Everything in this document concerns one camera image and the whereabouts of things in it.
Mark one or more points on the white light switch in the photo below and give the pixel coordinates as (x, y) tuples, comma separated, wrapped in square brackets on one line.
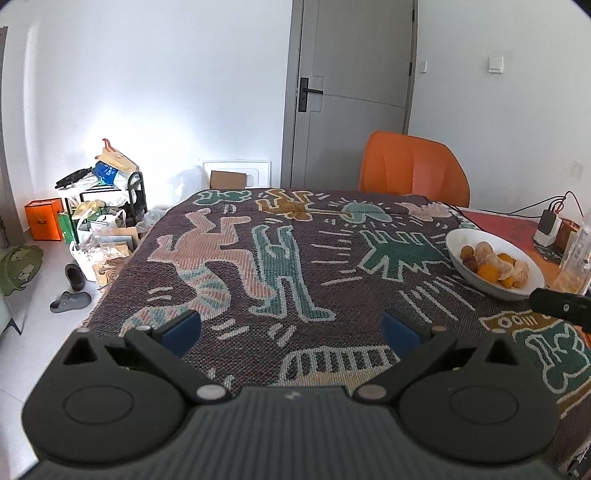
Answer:
[(496, 64)]

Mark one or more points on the orange chair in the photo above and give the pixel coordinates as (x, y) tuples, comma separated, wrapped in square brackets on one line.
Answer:
[(401, 164)]

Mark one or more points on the grey door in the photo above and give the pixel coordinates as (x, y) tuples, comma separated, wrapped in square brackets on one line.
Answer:
[(361, 54)]

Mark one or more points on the grey slipper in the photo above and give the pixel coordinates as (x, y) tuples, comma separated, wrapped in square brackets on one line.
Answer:
[(70, 301)]

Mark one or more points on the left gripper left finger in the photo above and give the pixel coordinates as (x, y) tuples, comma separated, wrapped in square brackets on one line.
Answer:
[(162, 350)]

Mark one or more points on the dark brown fruit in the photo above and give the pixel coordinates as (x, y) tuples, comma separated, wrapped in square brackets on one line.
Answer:
[(471, 264)]

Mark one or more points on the orange red mat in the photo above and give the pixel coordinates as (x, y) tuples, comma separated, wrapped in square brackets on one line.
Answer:
[(517, 235)]

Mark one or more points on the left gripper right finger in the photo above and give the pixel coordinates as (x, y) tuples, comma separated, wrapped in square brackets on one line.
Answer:
[(419, 350)]

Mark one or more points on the white board against wall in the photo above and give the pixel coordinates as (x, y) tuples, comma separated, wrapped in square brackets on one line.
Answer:
[(258, 172)]

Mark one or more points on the yellow plum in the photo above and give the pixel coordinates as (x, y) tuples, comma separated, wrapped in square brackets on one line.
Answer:
[(467, 252)]

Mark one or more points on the cardboard box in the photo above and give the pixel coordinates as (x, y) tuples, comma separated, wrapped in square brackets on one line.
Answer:
[(224, 180)]

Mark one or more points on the white plate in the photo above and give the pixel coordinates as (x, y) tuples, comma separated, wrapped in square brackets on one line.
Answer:
[(457, 239)]

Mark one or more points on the patterned woven blanket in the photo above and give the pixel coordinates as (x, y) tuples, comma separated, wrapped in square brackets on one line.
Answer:
[(291, 287)]

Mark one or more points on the black door handle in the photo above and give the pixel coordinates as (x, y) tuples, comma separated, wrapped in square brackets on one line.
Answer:
[(304, 90)]

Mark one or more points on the paper bag on cart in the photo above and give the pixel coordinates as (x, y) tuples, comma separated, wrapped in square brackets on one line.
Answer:
[(116, 159)]

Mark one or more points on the charger power block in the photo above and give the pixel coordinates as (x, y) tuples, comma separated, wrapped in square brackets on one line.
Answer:
[(547, 229)]

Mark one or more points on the green cushion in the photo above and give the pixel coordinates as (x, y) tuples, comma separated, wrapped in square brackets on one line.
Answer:
[(18, 267)]

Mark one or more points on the peeled pomelo piece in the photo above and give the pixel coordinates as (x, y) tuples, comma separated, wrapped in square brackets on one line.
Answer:
[(484, 253), (519, 275)]

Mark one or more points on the orange gold box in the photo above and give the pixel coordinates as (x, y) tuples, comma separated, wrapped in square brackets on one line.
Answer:
[(567, 227)]

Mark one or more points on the large orange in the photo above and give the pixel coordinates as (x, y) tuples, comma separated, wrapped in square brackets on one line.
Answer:
[(489, 272)]

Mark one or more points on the medium orange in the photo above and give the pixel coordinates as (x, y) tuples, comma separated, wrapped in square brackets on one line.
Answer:
[(506, 258)]

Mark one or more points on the black shoe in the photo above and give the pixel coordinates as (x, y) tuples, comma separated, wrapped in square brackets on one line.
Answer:
[(75, 276)]

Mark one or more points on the small tangerine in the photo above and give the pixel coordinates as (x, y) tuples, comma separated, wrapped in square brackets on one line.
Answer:
[(508, 282)]

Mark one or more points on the clear plastic bottle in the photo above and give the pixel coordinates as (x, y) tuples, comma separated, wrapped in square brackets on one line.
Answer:
[(574, 271)]

